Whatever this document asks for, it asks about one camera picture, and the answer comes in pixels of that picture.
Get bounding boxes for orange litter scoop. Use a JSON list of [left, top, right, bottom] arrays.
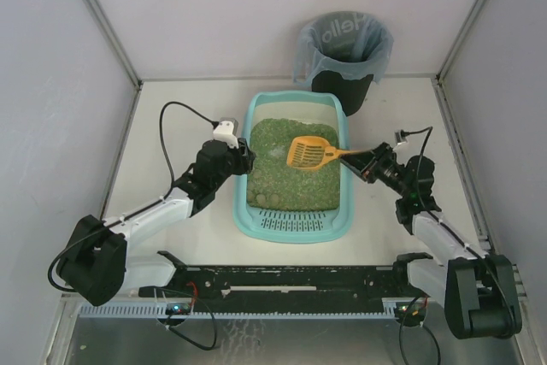
[[286, 136, 366, 171]]

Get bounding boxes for teal cat litter box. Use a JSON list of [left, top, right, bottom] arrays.
[[233, 91, 355, 244]]

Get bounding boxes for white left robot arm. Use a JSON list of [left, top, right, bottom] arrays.
[[48, 138, 256, 306]]

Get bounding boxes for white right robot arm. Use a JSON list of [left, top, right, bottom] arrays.
[[286, 136, 522, 339]]

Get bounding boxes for green litter pellets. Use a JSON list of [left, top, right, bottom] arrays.
[[246, 119, 340, 211]]

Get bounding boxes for black trash bin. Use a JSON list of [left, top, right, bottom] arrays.
[[312, 71, 373, 116]]

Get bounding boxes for blue plastic bin liner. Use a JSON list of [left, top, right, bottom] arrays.
[[292, 11, 394, 87]]

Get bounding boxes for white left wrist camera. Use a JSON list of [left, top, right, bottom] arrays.
[[213, 118, 239, 149]]

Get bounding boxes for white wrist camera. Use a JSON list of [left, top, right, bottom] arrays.
[[213, 118, 239, 149], [395, 130, 409, 147]]

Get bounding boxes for black left camera cable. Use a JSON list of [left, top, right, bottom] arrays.
[[159, 102, 221, 195]]

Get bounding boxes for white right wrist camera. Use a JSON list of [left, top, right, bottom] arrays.
[[395, 130, 409, 147]]

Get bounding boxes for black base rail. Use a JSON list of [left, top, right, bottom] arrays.
[[165, 263, 425, 303]]

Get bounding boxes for aluminium frame post left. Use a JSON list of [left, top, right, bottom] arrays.
[[82, 0, 143, 91]]

